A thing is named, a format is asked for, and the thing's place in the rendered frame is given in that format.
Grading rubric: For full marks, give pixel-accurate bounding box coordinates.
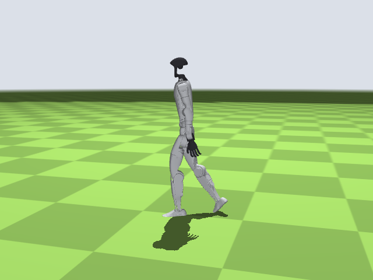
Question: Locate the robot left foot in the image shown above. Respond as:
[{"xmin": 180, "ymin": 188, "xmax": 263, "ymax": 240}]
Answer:
[{"xmin": 162, "ymin": 209, "xmax": 187, "ymax": 217}]

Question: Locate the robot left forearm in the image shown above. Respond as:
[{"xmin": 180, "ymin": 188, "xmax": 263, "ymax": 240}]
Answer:
[{"xmin": 184, "ymin": 108, "xmax": 193, "ymax": 140}]

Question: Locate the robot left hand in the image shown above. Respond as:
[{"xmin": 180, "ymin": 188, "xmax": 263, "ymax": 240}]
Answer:
[{"xmin": 186, "ymin": 133, "xmax": 201, "ymax": 157}]

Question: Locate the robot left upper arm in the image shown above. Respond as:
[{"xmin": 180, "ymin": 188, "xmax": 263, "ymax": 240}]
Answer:
[{"xmin": 177, "ymin": 82, "xmax": 192, "ymax": 116}]

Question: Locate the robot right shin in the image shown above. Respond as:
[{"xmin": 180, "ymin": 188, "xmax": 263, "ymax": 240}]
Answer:
[{"xmin": 195, "ymin": 168, "xmax": 220, "ymax": 203}]

